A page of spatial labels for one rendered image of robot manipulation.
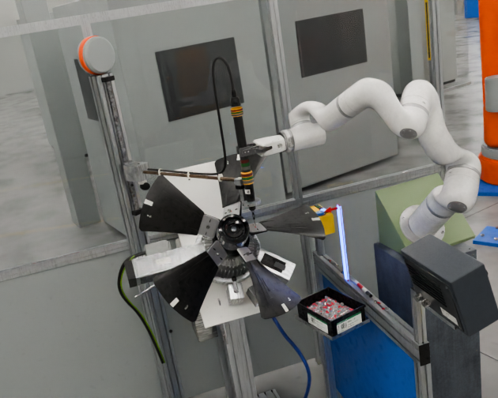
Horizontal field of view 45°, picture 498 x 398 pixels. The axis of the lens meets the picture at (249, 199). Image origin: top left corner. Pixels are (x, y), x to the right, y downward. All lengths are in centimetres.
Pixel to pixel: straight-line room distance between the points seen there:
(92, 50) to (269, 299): 125
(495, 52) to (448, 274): 445
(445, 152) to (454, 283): 58
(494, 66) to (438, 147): 399
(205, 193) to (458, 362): 128
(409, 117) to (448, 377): 126
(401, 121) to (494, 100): 384
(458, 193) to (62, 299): 187
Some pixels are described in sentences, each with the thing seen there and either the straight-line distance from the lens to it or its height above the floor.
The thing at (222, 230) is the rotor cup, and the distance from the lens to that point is 221.
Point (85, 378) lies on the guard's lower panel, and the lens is 326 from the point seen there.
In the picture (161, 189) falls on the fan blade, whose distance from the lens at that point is 228.
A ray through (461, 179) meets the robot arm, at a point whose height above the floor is 130.
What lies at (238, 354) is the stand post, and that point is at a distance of 260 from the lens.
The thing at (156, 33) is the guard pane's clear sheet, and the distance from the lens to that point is 282.
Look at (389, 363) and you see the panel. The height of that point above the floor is 63.
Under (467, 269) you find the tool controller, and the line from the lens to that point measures 171.
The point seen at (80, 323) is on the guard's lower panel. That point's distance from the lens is 311.
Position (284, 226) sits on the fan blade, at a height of 118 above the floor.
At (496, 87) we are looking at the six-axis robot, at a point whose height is 95.
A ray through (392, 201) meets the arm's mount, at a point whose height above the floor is 112.
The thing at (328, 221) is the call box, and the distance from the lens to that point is 265.
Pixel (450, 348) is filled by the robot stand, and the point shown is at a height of 52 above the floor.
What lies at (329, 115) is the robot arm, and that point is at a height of 159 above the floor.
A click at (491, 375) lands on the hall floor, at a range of 346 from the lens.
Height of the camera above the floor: 201
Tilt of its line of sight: 18 degrees down
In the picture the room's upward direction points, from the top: 9 degrees counter-clockwise
